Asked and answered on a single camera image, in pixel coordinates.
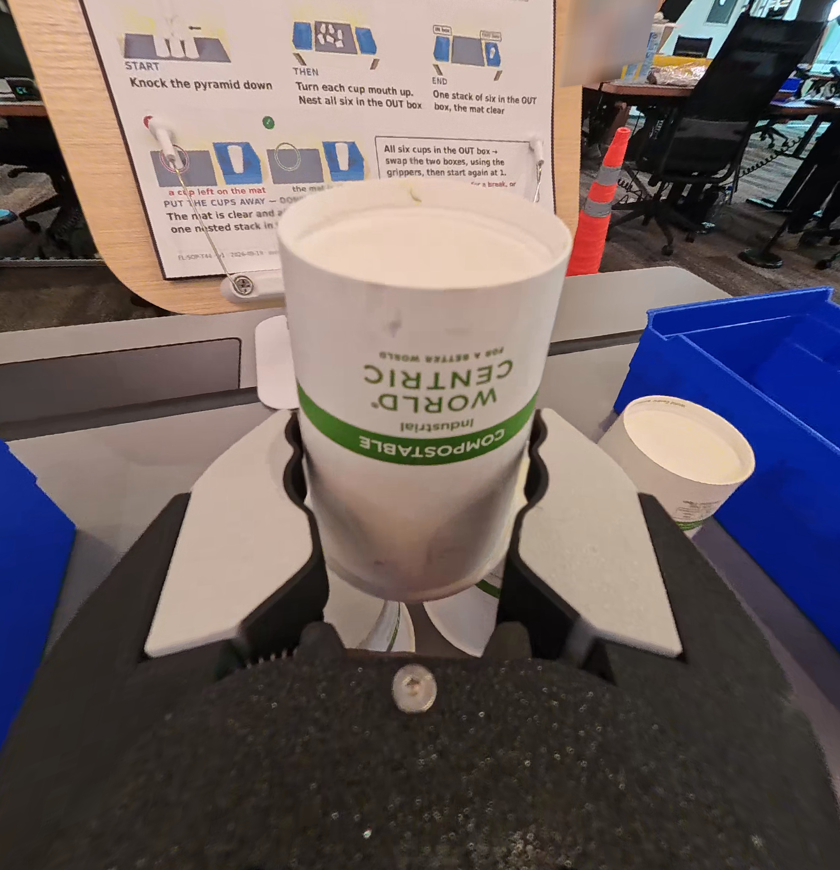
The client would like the wooden table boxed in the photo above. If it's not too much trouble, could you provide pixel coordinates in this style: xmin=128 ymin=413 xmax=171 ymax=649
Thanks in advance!
xmin=600 ymin=80 xmax=840 ymax=120

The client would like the instruction sheet on board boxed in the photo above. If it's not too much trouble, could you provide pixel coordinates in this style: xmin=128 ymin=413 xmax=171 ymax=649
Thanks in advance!
xmin=9 ymin=0 xmax=584 ymax=317

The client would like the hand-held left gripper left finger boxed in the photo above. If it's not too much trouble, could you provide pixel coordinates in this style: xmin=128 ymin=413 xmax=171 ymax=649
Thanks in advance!
xmin=145 ymin=411 xmax=330 ymax=674

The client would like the orange traffic cone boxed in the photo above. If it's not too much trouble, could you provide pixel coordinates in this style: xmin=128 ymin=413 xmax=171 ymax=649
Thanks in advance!
xmin=568 ymin=126 xmax=632 ymax=276

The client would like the white sign stand base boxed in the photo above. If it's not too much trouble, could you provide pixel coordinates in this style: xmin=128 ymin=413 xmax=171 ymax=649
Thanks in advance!
xmin=255 ymin=316 xmax=293 ymax=410

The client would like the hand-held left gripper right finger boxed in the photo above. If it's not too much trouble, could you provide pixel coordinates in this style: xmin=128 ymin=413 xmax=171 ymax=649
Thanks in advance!
xmin=498 ymin=408 xmax=686 ymax=681

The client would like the blue plastic bin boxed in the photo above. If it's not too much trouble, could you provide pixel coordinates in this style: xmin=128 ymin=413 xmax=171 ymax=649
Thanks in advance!
xmin=613 ymin=287 xmax=840 ymax=663
xmin=0 ymin=408 xmax=77 ymax=789

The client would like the black office chair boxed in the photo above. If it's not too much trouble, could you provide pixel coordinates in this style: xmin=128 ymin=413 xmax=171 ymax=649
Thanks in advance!
xmin=607 ymin=14 xmax=830 ymax=243

